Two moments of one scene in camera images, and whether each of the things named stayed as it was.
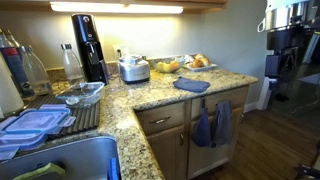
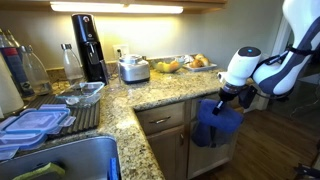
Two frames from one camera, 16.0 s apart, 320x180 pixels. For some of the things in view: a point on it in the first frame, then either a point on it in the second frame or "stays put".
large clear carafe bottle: x=36 y=72 stays put
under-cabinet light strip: x=115 y=8 stays put
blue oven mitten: x=191 y=85 to x=226 y=120
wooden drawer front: x=161 y=118 stays put
